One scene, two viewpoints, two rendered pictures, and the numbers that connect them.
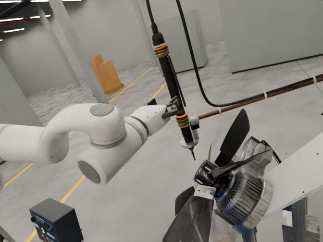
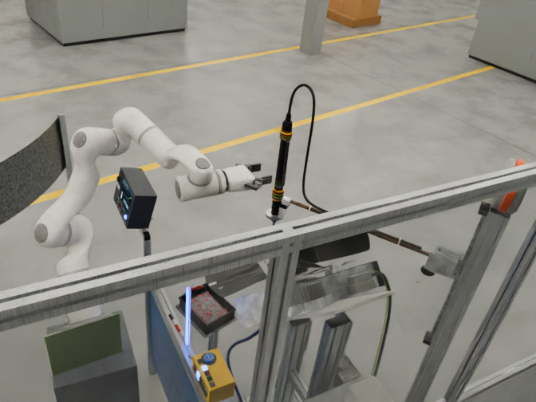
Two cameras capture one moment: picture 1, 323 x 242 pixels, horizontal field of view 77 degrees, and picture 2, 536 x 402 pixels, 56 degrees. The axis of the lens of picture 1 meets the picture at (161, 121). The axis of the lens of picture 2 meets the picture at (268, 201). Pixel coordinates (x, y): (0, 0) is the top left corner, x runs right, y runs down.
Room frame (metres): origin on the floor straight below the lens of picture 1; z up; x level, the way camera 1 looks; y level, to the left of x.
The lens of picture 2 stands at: (-0.84, -0.55, 2.62)
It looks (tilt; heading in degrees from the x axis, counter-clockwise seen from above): 35 degrees down; 19
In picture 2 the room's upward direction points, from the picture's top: 7 degrees clockwise
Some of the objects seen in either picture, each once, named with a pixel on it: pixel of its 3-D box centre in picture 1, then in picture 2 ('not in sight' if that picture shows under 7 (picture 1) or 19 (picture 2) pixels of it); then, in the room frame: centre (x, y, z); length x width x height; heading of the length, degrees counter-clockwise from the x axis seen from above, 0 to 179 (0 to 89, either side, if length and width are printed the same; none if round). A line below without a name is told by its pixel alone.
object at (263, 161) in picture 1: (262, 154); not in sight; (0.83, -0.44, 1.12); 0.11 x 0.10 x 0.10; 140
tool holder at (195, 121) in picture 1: (189, 131); (278, 206); (0.66, -0.08, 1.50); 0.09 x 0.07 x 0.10; 85
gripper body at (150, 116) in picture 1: (145, 120); (235, 178); (0.51, 0.04, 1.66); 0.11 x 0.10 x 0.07; 140
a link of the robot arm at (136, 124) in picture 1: (131, 132); (218, 181); (0.47, 0.08, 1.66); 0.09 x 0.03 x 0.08; 50
